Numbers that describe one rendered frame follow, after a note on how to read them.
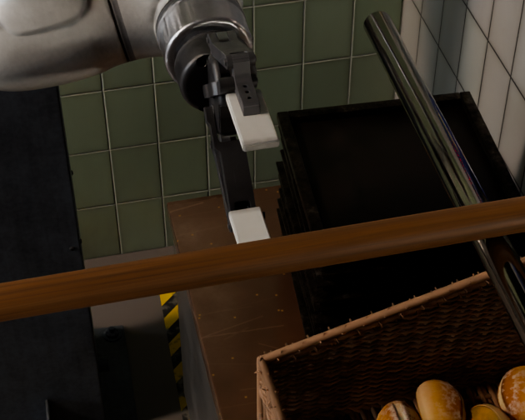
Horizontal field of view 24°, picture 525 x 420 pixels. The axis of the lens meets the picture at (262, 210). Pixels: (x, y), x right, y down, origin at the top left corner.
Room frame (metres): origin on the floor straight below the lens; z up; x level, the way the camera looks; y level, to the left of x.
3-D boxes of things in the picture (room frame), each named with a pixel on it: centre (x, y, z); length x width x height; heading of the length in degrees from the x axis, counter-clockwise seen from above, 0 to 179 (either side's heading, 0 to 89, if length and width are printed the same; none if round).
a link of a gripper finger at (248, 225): (0.78, 0.01, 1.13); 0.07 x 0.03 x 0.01; 13
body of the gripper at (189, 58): (0.91, 0.04, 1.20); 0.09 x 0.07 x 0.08; 13
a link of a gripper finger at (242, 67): (0.80, 0.01, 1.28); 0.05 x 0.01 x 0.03; 13
